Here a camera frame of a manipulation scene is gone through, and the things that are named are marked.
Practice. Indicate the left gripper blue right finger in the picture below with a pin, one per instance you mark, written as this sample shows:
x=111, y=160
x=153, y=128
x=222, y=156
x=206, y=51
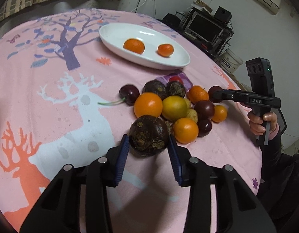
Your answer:
x=174, y=159

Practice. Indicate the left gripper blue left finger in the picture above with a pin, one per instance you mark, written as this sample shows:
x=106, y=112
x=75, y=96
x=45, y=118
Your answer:
x=121, y=157

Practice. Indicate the dark water chestnut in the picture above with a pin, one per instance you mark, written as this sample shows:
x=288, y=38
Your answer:
x=148, y=135

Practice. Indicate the small orange mandarin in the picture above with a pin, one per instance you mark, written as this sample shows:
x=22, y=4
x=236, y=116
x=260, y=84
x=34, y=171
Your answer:
x=220, y=113

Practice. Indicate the tan longan front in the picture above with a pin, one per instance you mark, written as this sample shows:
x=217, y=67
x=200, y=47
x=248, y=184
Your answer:
x=192, y=114

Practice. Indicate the tan longan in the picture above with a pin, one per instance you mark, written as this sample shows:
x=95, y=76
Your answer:
x=188, y=103
x=192, y=114

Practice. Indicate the dark cherry with stem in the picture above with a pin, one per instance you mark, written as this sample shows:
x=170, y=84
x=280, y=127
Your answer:
x=127, y=94

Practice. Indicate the green yellow plum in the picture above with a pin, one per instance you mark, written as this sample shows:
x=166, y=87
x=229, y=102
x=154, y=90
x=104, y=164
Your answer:
x=174, y=108

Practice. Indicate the large dark purple plum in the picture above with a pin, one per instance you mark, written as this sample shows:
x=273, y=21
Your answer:
x=204, y=109

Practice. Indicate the tan longan back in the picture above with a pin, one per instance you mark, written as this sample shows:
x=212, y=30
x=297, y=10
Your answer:
x=188, y=103

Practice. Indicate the small dark plum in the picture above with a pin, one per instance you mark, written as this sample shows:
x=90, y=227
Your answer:
x=204, y=127

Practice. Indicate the dark wrinkled passion fruit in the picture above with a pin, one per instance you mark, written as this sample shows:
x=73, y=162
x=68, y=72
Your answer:
x=155, y=87

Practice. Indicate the person's right hand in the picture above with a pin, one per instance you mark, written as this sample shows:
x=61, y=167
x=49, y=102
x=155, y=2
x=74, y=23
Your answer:
x=256, y=124

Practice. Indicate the white bucket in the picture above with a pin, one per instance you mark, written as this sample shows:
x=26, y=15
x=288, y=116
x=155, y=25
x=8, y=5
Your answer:
x=229, y=62

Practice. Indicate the red cherry tomato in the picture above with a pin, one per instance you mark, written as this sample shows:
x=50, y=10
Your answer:
x=176, y=79

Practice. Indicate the black speaker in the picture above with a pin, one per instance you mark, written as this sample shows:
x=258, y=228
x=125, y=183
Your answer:
x=223, y=15

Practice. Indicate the computer monitor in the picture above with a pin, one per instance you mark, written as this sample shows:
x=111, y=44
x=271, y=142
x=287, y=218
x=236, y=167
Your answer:
x=204, y=28

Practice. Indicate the black metal rack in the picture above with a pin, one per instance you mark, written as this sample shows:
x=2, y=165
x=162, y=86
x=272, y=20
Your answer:
x=214, y=49

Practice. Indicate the white oval plate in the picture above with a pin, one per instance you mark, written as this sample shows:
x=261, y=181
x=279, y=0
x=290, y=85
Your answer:
x=114, y=35

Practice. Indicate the black hat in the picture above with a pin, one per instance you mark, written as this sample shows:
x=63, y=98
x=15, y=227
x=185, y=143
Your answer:
x=171, y=20

